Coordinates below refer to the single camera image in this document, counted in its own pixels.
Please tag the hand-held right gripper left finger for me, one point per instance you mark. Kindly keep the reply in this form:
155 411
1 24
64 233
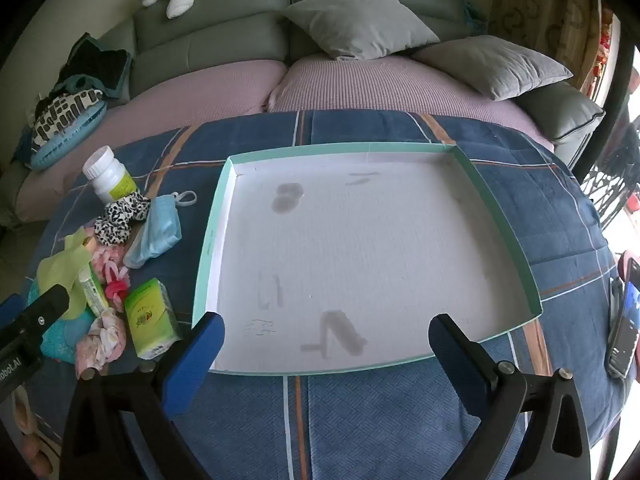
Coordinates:
195 355

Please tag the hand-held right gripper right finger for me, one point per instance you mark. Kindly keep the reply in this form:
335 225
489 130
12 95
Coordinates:
457 355

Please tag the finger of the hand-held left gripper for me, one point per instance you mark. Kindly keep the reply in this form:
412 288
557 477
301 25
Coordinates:
11 306
45 315

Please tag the yellow-green cloth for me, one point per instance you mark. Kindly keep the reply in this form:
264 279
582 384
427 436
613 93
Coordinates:
57 270

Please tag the green white ointment tube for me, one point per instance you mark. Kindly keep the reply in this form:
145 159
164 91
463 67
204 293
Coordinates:
92 292

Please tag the green tissue pack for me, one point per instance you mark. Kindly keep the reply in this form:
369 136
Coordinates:
150 320

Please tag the pink floral scrunchie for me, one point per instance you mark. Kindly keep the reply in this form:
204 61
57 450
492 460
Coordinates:
102 345

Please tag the red pink fuzzy scrunchie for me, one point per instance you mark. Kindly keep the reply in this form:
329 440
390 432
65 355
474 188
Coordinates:
116 287

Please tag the leopard print scrunchie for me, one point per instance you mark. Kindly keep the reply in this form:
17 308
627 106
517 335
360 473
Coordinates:
117 220

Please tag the blue face mask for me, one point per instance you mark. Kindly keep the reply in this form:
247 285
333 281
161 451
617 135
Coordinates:
157 235

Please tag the shallow white green-rimmed box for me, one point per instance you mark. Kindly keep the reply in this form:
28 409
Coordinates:
350 260

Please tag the teal plastic box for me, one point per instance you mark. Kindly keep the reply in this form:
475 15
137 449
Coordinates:
62 342

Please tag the blue plaid blanket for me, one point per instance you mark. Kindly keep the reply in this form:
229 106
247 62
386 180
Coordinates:
350 425

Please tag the white pill bottle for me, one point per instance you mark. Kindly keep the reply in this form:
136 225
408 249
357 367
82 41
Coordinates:
107 180

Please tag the black smartphone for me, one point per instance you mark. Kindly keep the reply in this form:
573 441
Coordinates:
625 330

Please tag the black white patterned blue cushion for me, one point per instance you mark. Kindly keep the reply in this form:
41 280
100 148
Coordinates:
65 125

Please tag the dark teal clothing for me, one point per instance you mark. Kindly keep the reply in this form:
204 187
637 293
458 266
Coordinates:
100 65

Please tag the grey throw pillow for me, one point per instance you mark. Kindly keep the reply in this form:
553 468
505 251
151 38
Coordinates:
490 67
360 20

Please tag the pink ribbed sofa cover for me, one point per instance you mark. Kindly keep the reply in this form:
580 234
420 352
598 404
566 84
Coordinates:
350 85

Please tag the grey-green sofa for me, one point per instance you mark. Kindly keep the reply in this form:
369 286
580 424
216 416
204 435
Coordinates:
225 40

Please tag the patterned beige curtain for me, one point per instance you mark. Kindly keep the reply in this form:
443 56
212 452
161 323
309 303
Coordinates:
540 10

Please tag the black ornate metal frame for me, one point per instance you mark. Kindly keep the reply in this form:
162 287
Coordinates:
602 195

